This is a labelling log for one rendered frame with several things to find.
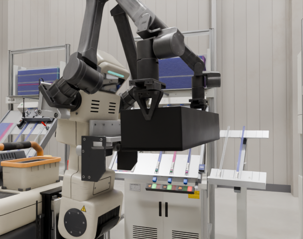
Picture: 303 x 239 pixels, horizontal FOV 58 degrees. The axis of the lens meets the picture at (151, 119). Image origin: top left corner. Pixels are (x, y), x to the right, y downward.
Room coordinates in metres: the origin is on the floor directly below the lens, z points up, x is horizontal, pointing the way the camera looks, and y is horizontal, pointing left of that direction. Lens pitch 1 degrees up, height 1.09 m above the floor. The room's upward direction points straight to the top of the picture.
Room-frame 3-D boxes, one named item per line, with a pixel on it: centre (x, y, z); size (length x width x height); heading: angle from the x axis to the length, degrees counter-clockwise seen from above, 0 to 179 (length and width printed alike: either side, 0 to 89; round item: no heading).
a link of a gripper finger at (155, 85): (0.71, 0.01, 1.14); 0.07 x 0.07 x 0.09; 67
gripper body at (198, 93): (1.24, -0.21, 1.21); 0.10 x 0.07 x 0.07; 157
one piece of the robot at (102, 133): (1.09, 0.16, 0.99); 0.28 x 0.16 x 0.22; 157
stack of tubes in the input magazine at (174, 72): (2.44, -0.22, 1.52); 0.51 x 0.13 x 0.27; 72
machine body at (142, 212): (2.57, -0.20, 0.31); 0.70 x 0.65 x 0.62; 72
